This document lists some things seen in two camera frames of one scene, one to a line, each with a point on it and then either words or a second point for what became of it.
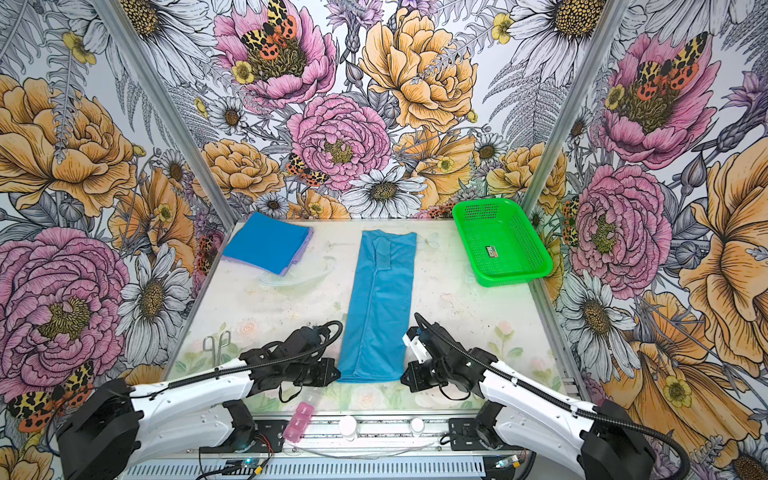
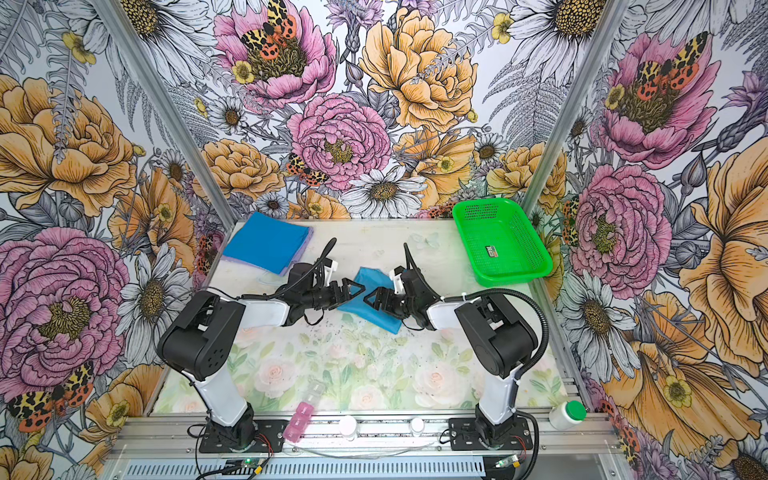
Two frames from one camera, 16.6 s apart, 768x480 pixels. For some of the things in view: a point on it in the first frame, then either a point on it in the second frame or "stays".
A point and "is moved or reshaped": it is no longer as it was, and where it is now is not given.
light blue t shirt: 377,330 is moved or reshaped
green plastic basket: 500,241 stays
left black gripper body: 311,372 → 318,296
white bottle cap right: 416,426 stays
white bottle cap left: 348,428 stays
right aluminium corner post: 563,141 stays
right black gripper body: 428,375 → 405,304
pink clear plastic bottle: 303,412 stays
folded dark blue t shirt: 267,242 stays
